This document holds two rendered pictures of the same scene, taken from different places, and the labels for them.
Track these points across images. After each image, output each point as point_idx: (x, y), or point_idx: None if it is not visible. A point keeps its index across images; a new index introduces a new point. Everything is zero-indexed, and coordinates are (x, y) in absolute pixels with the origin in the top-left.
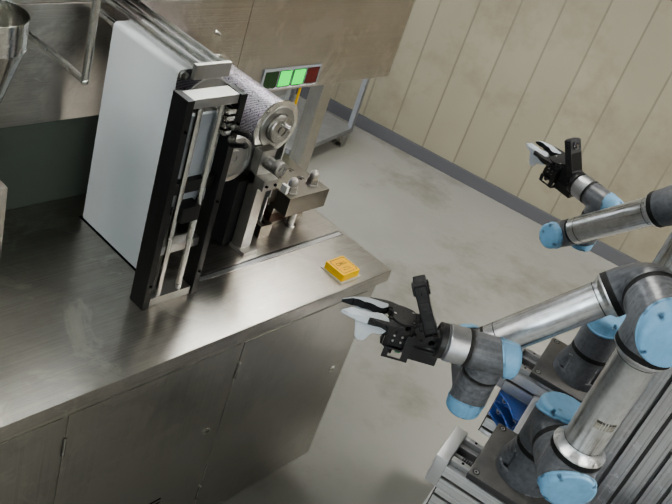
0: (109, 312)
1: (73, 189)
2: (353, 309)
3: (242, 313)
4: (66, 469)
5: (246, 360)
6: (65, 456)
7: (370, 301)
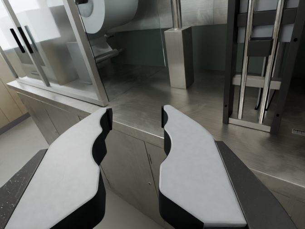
0: (206, 114)
1: (281, 70)
2: (94, 112)
3: (296, 168)
4: (156, 173)
5: (301, 221)
6: (152, 165)
7: (182, 142)
